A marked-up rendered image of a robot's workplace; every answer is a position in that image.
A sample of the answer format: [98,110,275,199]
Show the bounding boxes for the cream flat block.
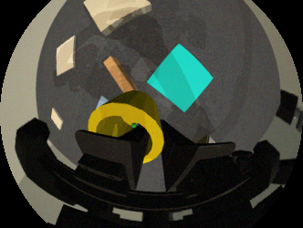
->
[84,0,152,36]

